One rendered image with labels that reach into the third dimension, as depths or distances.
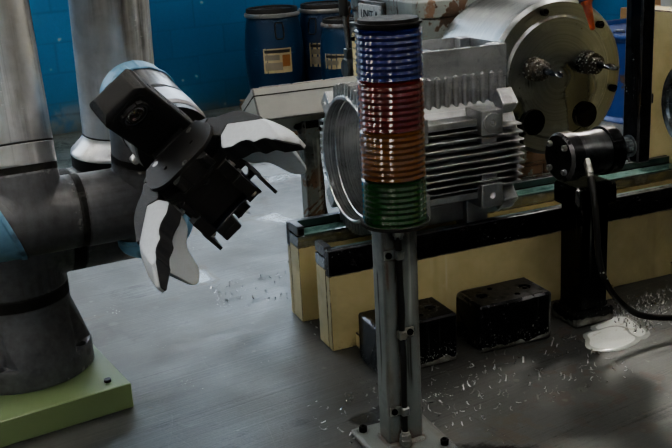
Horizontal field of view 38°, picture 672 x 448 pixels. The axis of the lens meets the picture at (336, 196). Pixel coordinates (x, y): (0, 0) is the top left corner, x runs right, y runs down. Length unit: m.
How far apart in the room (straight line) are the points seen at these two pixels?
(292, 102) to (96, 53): 0.39
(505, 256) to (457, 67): 0.25
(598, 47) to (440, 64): 0.50
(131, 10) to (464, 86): 0.41
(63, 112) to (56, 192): 5.78
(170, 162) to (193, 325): 0.52
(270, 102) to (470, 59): 0.31
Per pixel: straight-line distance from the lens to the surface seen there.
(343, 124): 1.27
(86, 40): 1.08
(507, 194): 1.24
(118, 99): 0.78
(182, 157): 0.81
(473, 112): 1.19
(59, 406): 1.09
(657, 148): 1.59
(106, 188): 1.00
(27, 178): 0.98
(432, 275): 1.22
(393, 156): 0.86
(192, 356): 1.22
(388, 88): 0.85
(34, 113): 0.99
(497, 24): 1.57
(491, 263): 1.26
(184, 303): 1.38
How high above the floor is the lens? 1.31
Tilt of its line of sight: 16 degrees down
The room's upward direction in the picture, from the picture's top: 3 degrees counter-clockwise
